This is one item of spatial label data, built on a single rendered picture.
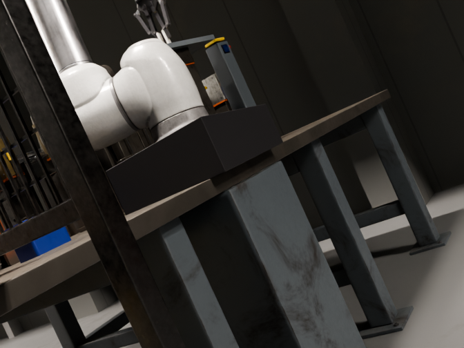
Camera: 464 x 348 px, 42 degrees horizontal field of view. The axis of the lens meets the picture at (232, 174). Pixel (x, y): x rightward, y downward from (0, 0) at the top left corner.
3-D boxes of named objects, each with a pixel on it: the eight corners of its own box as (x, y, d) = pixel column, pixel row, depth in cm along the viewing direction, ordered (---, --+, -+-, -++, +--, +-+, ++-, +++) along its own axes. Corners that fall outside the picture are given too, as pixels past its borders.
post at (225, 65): (260, 147, 249) (215, 48, 247) (274, 141, 244) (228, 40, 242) (250, 152, 243) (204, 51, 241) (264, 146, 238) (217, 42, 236)
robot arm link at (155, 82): (199, 102, 150) (161, 22, 151) (133, 134, 152) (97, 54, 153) (210, 108, 166) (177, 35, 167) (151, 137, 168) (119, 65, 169)
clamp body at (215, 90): (244, 155, 268) (208, 79, 266) (263, 146, 260) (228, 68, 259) (234, 160, 262) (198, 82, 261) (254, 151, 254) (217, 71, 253)
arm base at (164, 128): (240, 116, 163) (231, 97, 163) (186, 131, 146) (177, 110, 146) (195, 142, 175) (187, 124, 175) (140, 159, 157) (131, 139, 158)
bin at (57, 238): (54, 247, 159) (39, 216, 159) (74, 238, 152) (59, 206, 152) (18, 264, 151) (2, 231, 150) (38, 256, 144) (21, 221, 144)
